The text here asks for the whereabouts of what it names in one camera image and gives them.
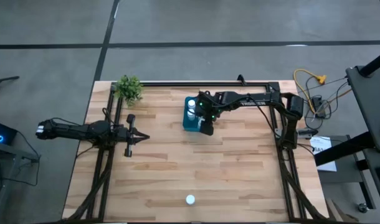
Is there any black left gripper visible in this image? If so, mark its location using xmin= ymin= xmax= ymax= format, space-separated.
xmin=116 ymin=113 xmax=151 ymax=158

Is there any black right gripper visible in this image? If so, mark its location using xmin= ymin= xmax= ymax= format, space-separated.
xmin=196 ymin=90 xmax=226 ymax=136

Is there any blue plastic basket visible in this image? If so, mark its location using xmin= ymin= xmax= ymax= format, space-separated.
xmin=182 ymin=95 xmax=209 ymax=133

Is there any small green artificial plant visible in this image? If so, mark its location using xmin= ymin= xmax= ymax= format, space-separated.
xmin=114 ymin=74 xmax=145 ymax=108

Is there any black power adapter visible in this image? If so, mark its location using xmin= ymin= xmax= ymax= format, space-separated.
xmin=311 ymin=95 xmax=326 ymax=119

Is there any white paper sheet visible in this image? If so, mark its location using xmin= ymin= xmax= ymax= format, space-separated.
xmin=310 ymin=136 xmax=338 ymax=172

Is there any grey metal shelf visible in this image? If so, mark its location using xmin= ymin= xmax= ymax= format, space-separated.
xmin=0 ymin=139 xmax=41 ymax=224

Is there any black computer with blue light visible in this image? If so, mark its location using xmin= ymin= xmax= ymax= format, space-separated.
xmin=0 ymin=119 xmax=19 ymax=146

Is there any black tripod leg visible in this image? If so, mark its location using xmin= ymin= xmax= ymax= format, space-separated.
xmin=0 ymin=75 xmax=21 ymax=88

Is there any black cart top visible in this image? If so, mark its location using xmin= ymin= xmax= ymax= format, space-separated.
xmin=345 ymin=65 xmax=380 ymax=152

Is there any black round pole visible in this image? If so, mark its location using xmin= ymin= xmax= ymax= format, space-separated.
xmin=359 ymin=48 xmax=380 ymax=78

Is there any black aluminium table frame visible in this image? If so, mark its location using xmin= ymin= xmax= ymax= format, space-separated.
xmin=62 ymin=81 xmax=330 ymax=223

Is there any grey arm base bracket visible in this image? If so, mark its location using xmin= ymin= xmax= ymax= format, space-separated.
xmin=274 ymin=127 xmax=318 ymax=140

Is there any yellow extension cable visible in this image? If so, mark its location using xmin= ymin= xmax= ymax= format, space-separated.
xmin=293 ymin=68 xmax=327 ymax=114

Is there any black cart base frame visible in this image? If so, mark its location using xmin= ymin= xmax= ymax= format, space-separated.
xmin=314 ymin=132 xmax=378 ymax=210

